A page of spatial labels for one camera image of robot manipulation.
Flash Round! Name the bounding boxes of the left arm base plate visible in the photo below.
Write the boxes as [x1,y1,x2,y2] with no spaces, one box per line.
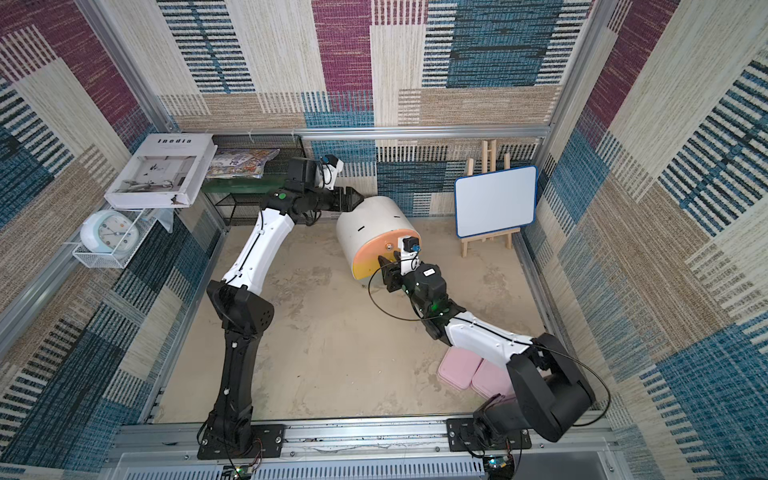
[196,423,286,460]

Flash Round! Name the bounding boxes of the colourful picture book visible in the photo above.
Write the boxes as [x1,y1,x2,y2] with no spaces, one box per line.
[206,149,280,179]

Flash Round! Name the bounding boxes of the pink case right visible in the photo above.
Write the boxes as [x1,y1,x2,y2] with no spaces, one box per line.
[470,360,514,399]

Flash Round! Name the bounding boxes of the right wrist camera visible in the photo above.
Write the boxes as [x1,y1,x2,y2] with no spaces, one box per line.
[400,235,448,313]

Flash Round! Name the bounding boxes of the clear wall tray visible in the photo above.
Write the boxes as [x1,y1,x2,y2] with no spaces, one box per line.
[72,209,173,269]

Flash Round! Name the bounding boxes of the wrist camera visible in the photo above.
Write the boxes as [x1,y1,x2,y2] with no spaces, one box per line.
[400,235,448,313]
[283,155,344,192]

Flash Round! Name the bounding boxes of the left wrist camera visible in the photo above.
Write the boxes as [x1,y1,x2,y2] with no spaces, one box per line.
[283,155,344,192]

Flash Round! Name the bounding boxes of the white board on easel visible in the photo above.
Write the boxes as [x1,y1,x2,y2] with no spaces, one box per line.
[454,140,539,258]

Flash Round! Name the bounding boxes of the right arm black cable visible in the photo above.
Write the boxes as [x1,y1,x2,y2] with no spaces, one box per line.
[367,266,613,428]

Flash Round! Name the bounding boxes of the white Inedia box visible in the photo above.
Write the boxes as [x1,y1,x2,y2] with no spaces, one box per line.
[104,133,217,210]

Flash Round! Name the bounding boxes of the yellow drawer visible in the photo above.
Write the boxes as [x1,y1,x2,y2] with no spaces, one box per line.
[352,257,380,280]

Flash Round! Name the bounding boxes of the pink case left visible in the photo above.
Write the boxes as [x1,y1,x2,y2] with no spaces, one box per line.
[437,347,482,390]

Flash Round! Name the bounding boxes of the pink case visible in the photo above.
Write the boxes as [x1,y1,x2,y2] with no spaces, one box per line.
[470,360,514,399]
[437,347,482,390]

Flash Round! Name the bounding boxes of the white round drawer cabinet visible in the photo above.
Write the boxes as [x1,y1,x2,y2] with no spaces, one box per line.
[336,196,420,269]

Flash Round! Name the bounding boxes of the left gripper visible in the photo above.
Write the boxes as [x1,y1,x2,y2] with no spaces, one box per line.
[303,186,364,213]

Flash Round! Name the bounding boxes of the black wire shelf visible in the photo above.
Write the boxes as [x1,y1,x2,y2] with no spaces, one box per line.
[202,135,313,227]

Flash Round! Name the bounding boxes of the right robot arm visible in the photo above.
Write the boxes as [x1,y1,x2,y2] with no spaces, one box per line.
[378,256,596,445]

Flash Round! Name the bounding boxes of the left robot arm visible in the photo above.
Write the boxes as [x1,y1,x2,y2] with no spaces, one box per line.
[198,187,364,458]

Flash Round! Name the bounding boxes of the white alarm clock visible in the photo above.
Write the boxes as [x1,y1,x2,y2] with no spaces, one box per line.
[80,210,141,256]

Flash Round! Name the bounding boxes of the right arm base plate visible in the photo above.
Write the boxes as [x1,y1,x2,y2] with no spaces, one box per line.
[445,417,532,454]

